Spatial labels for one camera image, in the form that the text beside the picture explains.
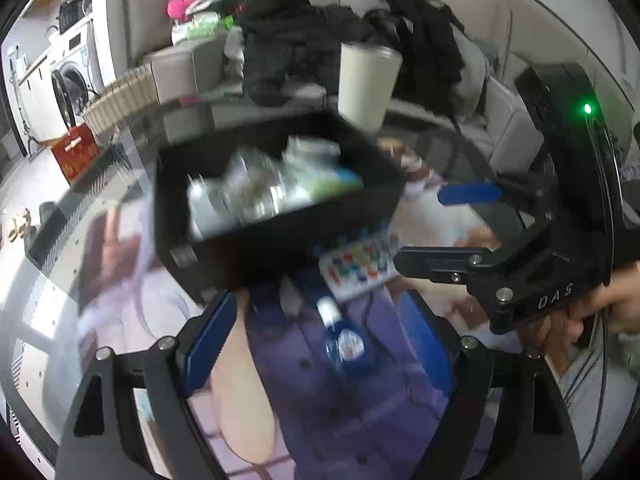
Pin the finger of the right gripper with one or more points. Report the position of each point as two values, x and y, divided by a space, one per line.
446 264
484 192

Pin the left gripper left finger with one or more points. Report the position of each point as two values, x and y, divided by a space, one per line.
102 436

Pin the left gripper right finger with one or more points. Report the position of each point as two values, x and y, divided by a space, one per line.
533 437

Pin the white colourful button remote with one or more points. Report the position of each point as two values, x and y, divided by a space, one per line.
360 266

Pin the small blue bottle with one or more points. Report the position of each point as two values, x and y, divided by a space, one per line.
345 347

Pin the green white tissue pack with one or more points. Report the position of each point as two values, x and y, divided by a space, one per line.
315 165

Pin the black cardboard box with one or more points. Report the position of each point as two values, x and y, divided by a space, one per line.
264 251

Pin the person's right hand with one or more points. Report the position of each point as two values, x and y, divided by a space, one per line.
554 335

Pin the grey sofa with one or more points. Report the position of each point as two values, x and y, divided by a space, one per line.
490 116

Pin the cream tumbler cup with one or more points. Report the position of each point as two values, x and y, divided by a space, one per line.
368 74

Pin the dark clothes pile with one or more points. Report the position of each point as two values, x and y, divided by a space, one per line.
431 59

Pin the anime printed desk mat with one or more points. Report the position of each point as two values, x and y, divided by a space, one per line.
273 406

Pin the beige slipper pair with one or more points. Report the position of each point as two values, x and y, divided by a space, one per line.
17 226

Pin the black jacket on sofa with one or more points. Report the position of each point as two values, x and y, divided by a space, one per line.
286 39

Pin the red gift bag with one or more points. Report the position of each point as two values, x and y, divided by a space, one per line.
75 151

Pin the green wet wipes pack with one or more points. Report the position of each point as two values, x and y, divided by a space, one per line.
200 26

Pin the pink plush toy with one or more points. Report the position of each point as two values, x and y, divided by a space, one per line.
176 9

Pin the woven laundry basket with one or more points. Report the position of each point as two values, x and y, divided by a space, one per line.
133 91

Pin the grey sofa cushion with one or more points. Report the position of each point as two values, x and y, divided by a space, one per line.
147 28

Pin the white washing machine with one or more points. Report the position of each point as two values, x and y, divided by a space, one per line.
57 87

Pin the black microwave oven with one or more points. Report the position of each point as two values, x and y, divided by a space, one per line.
72 11

